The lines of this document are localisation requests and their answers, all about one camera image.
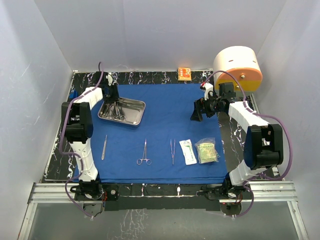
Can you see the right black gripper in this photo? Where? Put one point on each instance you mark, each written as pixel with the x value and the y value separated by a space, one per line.
pixel 201 104

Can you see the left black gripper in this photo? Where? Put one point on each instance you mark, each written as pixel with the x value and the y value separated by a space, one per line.
pixel 115 98

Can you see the steel ring-handle scissors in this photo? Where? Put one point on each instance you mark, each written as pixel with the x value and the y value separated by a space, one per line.
pixel 144 158
pixel 107 111

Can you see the metal instrument tray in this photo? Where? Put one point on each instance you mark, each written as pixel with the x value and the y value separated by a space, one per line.
pixel 133 111

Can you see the white packet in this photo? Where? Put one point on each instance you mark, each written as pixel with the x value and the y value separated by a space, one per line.
pixel 188 153

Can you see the green suture packet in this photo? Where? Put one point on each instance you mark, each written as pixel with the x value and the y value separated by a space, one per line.
pixel 206 151

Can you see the steel forceps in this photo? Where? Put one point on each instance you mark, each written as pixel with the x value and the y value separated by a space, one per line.
pixel 172 150

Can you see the steel scalpel handle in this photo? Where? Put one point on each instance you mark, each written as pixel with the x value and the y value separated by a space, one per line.
pixel 104 148

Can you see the blue surgical drape cloth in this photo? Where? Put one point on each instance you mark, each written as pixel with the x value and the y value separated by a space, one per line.
pixel 166 117

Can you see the pink cylindrical tissue phantom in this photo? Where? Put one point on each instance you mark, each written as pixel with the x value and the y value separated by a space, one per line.
pixel 239 65

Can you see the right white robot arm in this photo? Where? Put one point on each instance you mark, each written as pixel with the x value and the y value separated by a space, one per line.
pixel 263 146

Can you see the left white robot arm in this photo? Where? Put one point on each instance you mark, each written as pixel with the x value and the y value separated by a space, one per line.
pixel 77 122

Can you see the small orange circuit board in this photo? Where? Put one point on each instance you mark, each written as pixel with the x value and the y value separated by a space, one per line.
pixel 184 74

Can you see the small blue plastic clip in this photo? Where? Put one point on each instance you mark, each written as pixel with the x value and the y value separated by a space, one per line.
pixel 73 94

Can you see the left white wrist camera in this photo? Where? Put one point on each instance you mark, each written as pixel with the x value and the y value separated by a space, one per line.
pixel 109 78

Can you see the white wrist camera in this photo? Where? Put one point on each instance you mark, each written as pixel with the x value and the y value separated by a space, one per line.
pixel 208 89
pixel 109 78

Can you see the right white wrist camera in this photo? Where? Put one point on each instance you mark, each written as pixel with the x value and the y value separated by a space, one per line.
pixel 208 89

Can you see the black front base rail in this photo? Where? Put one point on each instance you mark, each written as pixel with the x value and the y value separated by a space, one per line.
pixel 138 196

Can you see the aluminium frame extrusion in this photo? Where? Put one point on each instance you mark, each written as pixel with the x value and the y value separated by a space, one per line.
pixel 166 212

